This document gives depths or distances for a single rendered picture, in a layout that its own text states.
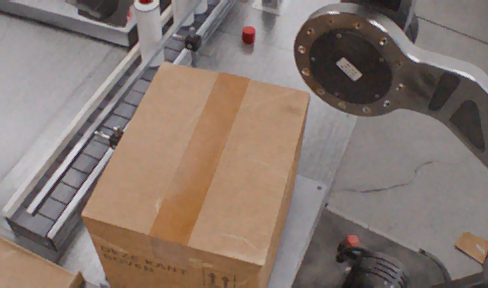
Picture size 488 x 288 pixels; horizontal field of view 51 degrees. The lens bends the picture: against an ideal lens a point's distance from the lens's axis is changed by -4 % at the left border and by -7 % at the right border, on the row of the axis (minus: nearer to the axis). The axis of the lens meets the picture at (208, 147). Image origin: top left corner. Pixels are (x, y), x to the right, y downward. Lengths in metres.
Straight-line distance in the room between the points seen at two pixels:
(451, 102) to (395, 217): 1.29
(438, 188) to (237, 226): 1.63
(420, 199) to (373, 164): 0.24
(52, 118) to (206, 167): 0.58
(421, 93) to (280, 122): 0.22
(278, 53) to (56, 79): 0.54
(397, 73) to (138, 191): 0.41
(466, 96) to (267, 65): 0.60
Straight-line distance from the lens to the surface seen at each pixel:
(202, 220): 0.67
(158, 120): 0.77
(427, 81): 0.82
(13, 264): 1.03
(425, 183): 2.22
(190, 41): 1.13
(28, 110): 1.26
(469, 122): 0.86
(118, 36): 1.34
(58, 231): 0.99
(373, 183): 2.15
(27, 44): 1.44
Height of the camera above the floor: 1.69
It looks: 51 degrees down
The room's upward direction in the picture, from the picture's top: 2 degrees counter-clockwise
